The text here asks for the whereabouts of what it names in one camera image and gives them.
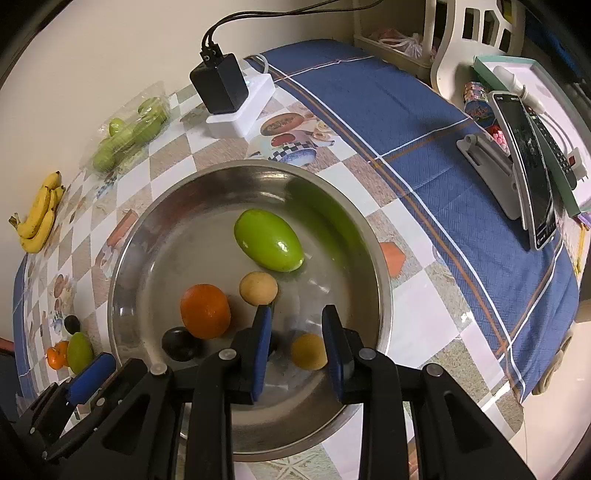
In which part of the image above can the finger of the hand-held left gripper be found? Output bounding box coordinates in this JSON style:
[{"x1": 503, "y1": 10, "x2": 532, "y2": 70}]
[
  {"x1": 41, "y1": 359, "x2": 149, "y2": 462},
  {"x1": 16, "y1": 353, "x2": 117, "y2": 435}
]

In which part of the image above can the white plastic chair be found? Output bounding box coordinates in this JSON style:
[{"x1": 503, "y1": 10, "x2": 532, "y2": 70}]
[{"x1": 429, "y1": 0, "x2": 527, "y2": 97}]

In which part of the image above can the black cable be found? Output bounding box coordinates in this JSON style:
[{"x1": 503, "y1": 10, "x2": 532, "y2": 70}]
[{"x1": 201, "y1": 0, "x2": 384, "y2": 58}]

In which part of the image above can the blue striped tablecloth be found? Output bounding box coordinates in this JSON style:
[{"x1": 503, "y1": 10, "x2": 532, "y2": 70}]
[{"x1": 11, "y1": 39, "x2": 580, "y2": 402}]

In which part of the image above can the white plastic rack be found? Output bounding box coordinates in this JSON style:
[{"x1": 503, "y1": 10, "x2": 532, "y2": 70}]
[{"x1": 353, "y1": 0, "x2": 444, "y2": 81}]

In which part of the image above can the clear plastic fruit tray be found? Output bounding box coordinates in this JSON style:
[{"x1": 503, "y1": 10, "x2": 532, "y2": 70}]
[{"x1": 81, "y1": 82, "x2": 172, "y2": 175}]

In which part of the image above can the large orange tangerine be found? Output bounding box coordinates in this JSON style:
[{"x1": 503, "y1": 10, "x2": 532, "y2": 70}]
[{"x1": 180, "y1": 284, "x2": 232, "y2": 340}]

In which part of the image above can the yellow printed card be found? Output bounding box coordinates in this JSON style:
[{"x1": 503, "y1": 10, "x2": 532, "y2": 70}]
[{"x1": 573, "y1": 212, "x2": 591, "y2": 278}]

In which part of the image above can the yellow banana bunch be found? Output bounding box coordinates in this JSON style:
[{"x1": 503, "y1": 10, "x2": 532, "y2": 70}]
[{"x1": 8, "y1": 171, "x2": 66, "y2": 254}]

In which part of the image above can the white power strip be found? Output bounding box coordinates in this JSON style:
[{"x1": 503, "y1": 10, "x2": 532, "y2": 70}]
[{"x1": 205, "y1": 55, "x2": 277, "y2": 138}]

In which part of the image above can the black remote control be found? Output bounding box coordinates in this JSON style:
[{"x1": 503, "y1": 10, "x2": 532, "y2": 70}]
[{"x1": 526, "y1": 108, "x2": 578, "y2": 190}]

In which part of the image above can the large steel bowl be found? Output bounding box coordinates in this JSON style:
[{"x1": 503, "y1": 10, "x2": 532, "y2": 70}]
[{"x1": 107, "y1": 159, "x2": 393, "y2": 462}]

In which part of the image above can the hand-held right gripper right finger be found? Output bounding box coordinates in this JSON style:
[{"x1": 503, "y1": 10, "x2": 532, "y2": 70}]
[{"x1": 322, "y1": 305, "x2": 537, "y2": 480}]

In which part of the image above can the brown longan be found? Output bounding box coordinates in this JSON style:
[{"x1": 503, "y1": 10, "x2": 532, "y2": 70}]
[
  {"x1": 239, "y1": 271, "x2": 279, "y2": 306},
  {"x1": 290, "y1": 333, "x2": 328, "y2": 371}
]

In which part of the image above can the plastic bag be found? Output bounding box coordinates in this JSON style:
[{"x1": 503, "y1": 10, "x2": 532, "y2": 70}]
[{"x1": 376, "y1": 28, "x2": 423, "y2": 56}]

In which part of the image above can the orange tangerine with stem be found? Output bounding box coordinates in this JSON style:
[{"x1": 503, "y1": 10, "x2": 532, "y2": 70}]
[{"x1": 46, "y1": 340, "x2": 71, "y2": 370}]

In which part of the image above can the elongated green mango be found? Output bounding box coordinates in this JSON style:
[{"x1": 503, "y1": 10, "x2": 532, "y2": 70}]
[{"x1": 234, "y1": 209, "x2": 305, "y2": 273}]

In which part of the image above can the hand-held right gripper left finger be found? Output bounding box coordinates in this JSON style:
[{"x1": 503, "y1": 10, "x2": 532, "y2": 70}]
[{"x1": 92, "y1": 305, "x2": 273, "y2": 480}]

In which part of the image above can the black charger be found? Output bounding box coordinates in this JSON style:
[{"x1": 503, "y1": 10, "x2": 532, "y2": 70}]
[{"x1": 189, "y1": 52, "x2": 249, "y2": 115}]

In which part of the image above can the pale green box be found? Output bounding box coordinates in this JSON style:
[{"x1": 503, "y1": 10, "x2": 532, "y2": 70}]
[{"x1": 473, "y1": 55, "x2": 591, "y2": 217}]

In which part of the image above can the group of green jujubes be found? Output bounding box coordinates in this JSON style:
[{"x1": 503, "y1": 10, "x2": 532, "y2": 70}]
[{"x1": 92, "y1": 97, "x2": 169, "y2": 171}]

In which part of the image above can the small colourful tin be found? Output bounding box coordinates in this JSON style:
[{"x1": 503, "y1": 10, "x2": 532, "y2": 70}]
[{"x1": 463, "y1": 82, "x2": 497, "y2": 125}]

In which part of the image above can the white tube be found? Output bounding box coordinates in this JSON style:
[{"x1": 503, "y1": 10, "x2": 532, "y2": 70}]
[{"x1": 492, "y1": 66, "x2": 536, "y2": 100}]

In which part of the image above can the pale green mango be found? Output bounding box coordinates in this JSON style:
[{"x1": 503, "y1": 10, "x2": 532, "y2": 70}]
[{"x1": 67, "y1": 332, "x2": 94, "y2": 374}]

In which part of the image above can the black smartphone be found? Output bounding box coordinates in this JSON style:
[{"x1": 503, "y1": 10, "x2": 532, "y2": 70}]
[{"x1": 489, "y1": 91, "x2": 557, "y2": 250}]

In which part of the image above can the grey phone stand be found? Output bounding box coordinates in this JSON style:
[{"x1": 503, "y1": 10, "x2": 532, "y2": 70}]
[{"x1": 457, "y1": 134, "x2": 527, "y2": 220}]

